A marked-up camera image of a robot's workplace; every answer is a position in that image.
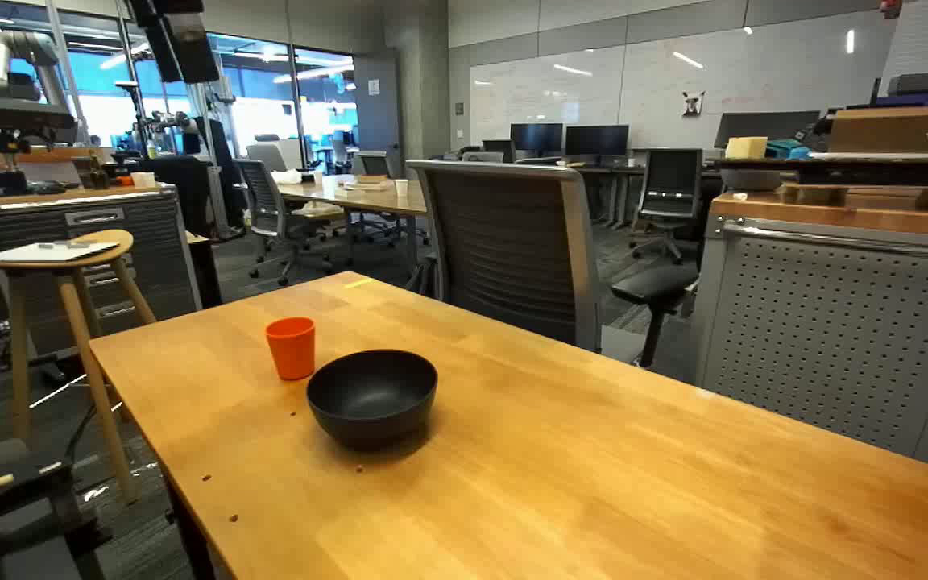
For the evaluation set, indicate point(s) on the grey perforated metal cabinet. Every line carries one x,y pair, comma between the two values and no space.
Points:
821,314

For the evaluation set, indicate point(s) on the grey mesh office chair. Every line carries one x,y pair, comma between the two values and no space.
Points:
513,242

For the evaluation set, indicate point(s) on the white laptop on stool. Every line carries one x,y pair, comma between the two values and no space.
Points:
52,252

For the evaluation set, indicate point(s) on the grey tool cabinet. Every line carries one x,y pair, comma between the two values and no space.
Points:
158,257

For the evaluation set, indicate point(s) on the orange plastic cup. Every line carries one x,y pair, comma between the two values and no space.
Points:
292,344

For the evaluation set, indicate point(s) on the computer monitor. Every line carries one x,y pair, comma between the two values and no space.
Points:
598,139
538,139

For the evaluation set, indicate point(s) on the left computer monitor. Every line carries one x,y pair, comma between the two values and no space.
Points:
538,139

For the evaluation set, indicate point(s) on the right computer monitor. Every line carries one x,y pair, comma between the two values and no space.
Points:
598,139

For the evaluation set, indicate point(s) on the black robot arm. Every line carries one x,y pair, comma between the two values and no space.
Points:
179,39

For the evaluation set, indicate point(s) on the long wooden background table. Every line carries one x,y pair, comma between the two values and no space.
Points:
369,193

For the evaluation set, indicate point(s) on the black background office chair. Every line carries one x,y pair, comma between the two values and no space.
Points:
670,204

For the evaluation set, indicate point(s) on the grey office chair at left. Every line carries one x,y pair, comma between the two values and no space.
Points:
284,226

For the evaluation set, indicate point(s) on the black bowl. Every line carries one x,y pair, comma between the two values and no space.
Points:
373,396

